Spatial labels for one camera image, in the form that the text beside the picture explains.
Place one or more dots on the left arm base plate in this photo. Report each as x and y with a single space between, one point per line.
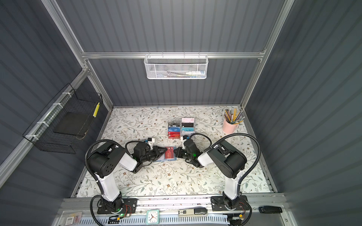
119 206

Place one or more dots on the clear acrylic card display stand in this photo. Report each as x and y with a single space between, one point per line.
183 133

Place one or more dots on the pink metal pencil bucket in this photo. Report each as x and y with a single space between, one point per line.
229 128

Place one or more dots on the red vip card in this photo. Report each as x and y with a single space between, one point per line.
169 154
174 135

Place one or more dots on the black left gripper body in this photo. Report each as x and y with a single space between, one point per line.
148 157

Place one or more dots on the grey black handheld device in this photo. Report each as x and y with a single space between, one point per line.
193 212

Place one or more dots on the pink VIP card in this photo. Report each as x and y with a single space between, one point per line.
188 120

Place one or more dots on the white wire mesh basket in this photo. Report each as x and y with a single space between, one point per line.
154 66

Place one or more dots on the small label packet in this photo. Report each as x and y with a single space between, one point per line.
73 219

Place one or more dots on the markers in mesh basket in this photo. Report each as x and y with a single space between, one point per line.
185 74

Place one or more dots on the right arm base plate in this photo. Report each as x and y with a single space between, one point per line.
224 203

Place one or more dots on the blue VIP card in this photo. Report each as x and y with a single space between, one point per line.
174 129

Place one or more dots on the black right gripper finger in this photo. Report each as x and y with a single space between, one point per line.
178 150
178 155

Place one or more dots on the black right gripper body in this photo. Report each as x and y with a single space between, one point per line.
186 156

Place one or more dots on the black wire wall basket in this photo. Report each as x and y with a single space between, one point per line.
63 127

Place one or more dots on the black VIP logo card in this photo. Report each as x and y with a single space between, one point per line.
174 124

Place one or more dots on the black remote device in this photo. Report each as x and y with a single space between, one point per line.
270 209

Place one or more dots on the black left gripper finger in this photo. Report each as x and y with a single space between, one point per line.
158 158
159 150

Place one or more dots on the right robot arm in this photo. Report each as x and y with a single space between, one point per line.
227 158

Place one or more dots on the blue leather card holder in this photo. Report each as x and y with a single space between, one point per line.
168 155

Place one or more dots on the red VIP card in stand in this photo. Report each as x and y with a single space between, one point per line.
174 135

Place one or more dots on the teal VIP card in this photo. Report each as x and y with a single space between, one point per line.
188 129

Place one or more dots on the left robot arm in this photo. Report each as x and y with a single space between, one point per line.
104 155

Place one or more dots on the black card with gold lines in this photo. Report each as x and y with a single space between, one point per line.
187 124

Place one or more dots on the small white desk clock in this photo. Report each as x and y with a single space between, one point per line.
152 217

